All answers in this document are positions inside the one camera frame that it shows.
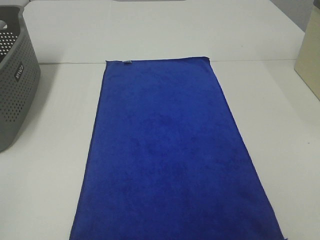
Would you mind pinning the beige box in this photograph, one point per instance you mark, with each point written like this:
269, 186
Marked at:
307, 64

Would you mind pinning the grey perforated plastic basket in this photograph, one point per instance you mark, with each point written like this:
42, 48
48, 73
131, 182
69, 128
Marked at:
19, 73

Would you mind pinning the blue microfiber towel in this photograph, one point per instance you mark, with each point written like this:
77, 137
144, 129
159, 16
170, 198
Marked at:
166, 160

